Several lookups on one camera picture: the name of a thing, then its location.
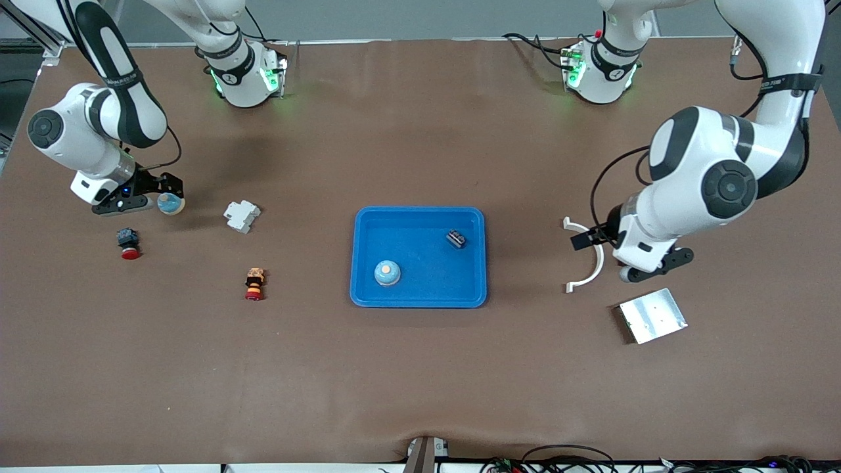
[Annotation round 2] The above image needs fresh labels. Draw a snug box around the red orange emergency stop button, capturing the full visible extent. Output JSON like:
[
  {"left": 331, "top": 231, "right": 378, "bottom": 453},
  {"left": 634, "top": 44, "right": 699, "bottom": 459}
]
[{"left": 244, "top": 267, "right": 267, "bottom": 302}]

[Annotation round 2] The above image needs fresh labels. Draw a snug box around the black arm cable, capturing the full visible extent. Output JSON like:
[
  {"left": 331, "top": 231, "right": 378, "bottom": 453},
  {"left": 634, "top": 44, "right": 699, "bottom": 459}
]
[
  {"left": 128, "top": 125, "right": 183, "bottom": 173},
  {"left": 590, "top": 146, "right": 651, "bottom": 227}
]

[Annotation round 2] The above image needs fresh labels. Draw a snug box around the aluminium frame profile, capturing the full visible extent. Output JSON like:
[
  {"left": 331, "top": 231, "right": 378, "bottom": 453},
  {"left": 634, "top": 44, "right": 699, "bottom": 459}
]
[{"left": 0, "top": 0, "right": 65, "bottom": 60}]

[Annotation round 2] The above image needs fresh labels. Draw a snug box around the red mushroom button black body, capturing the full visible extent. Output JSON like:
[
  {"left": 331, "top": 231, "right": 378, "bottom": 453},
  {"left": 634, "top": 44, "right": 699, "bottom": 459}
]
[{"left": 116, "top": 227, "right": 141, "bottom": 261}]

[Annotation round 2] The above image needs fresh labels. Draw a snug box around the white circuit breaker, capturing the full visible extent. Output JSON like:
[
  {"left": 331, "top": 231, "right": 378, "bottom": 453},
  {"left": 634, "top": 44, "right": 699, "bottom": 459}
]
[{"left": 223, "top": 200, "right": 261, "bottom": 235}]

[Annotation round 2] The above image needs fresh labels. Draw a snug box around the blue plastic tray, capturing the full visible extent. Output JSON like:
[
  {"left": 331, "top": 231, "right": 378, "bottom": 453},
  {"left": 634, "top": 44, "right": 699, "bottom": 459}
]
[{"left": 350, "top": 206, "right": 488, "bottom": 309}]

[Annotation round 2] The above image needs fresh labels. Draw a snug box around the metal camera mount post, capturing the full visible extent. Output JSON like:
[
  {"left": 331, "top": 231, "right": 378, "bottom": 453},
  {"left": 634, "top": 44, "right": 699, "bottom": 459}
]
[{"left": 402, "top": 436, "right": 451, "bottom": 473}]

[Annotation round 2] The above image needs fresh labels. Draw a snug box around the silver metal plate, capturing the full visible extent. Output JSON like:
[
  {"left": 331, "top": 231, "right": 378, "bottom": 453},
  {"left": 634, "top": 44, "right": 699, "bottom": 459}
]
[{"left": 616, "top": 288, "right": 689, "bottom": 345}]

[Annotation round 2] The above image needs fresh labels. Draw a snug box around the brown table mat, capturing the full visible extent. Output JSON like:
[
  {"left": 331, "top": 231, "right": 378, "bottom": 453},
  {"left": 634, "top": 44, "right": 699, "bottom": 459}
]
[{"left": 0, "top": 36, "right": 841, "bottom": 468}]

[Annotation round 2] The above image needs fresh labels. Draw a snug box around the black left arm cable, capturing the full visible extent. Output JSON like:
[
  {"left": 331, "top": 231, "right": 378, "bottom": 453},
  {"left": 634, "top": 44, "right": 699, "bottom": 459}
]
[{"left": 590, "top": 146, "right": 651, "bottom": 227}]

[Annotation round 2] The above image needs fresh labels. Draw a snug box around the black cable bundle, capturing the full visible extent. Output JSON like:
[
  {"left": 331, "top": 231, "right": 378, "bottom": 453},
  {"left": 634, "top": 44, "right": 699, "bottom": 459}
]
[{"left": 657, "top": 455, "right": 841, "bottom": 473}]

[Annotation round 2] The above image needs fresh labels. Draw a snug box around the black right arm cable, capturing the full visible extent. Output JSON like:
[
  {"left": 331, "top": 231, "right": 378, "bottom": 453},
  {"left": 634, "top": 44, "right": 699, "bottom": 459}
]
[{"left": 128, "top": 125, "right": 183, "bottom": 173}]

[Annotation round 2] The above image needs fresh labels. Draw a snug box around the black looped cable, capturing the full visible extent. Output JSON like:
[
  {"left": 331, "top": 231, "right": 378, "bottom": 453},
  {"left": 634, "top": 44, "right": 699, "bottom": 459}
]
[{"left": 522, "top": 445, "right": 618, "bottom": 473}]

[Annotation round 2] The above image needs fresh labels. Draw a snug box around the black base cable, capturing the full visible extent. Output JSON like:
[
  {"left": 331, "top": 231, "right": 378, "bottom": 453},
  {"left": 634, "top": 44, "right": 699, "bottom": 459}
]
[{"left": 503, "top": 32, "right": 571, "bottom": 69}]

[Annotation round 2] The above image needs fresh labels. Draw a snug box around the white curved plastic bracket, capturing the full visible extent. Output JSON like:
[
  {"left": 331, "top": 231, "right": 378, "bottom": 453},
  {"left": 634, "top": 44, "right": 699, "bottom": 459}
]
[{"left": 563, "top": 217, "right": 605, "bottom": 294}]

